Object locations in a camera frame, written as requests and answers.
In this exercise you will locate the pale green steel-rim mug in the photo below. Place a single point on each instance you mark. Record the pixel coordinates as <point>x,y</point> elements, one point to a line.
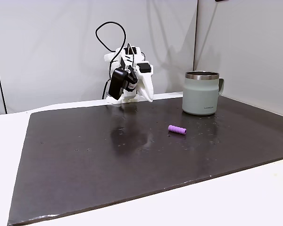
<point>199,99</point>

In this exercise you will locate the black oval camera box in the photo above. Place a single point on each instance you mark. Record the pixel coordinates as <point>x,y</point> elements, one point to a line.
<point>117,82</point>

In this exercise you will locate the purple pen grip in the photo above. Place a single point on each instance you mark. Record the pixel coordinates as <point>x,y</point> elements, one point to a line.
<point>177,129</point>

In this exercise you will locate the black table mat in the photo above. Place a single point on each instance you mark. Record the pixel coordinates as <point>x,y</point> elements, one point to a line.
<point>85,164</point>

